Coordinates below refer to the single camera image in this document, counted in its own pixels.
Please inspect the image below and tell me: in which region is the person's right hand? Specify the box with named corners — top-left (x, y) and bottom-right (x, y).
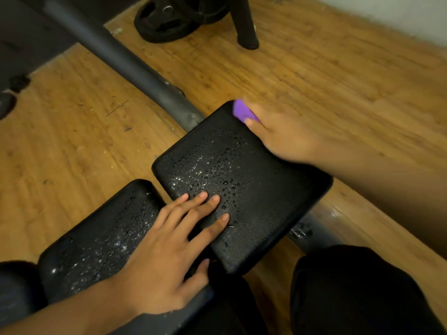
top-left (243, 100), bottom-right (316, 165)

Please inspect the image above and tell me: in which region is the person's left hand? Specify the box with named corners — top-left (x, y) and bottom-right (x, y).
top-left (115, 192), bottom-right (231, 316)

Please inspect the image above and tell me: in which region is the purple cleaning cloth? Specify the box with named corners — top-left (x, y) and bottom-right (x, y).
top-left (233, 99), bottom-right (261, 123)

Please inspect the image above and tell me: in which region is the person's right forearm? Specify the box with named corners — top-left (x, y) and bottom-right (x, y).
top-left (309, 134), bottom-right (447, 260)

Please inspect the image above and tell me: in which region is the person's left forearm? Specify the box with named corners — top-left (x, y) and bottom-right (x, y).
top-left (0, 277), bottom-right (140, 335)

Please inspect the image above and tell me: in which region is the person's left leg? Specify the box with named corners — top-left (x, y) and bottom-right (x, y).
top-left (196, 263), bottom-right (270, 335)

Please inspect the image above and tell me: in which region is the person's leg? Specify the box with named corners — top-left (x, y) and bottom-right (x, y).
top-left (196, 263), bottom-right (270, 335)
top-left (290, 245), bottom-right (447, 335)

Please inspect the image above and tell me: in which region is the black square bench seat pad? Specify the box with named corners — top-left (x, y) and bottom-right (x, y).
top-left (152, 100), bottom-right (334, 276)

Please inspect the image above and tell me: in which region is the black long bench back pad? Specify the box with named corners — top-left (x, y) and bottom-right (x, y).
top-left (37, 179), bottom-right (168, 305)

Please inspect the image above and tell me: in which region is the black rack leg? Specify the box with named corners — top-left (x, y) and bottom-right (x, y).
top-left (229, 0), bottom-right (260, 50)

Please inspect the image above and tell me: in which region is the grey metal bench base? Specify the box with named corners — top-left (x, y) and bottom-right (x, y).
top-left (287, 205), bottom-right (350, 256)

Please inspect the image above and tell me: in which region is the black weight plate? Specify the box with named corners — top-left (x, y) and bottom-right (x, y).
top-left (164, 0), bottom-right (232, 25)
top-left (134, 0), bottom-right (205, 44)

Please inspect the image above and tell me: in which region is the person's right leg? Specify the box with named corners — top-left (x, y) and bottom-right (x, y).
top-left (290, 245), bottom-right (447, 335)

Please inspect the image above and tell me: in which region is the black round roller pad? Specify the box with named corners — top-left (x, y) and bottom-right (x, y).
top-left (0, 261), bottom-right (47, 329)

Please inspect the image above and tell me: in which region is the black rubber foot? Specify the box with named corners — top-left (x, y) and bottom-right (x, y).
top-left (0, 92), bottom-right (17, 121)

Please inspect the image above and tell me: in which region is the black rubber floor mat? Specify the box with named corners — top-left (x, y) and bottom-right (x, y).
top-left (0, 0), bottom-right (149, 94)

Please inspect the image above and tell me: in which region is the dark metal frame tube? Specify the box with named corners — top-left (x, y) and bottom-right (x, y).
top-left (41, 0), bottom-right (207, 134)

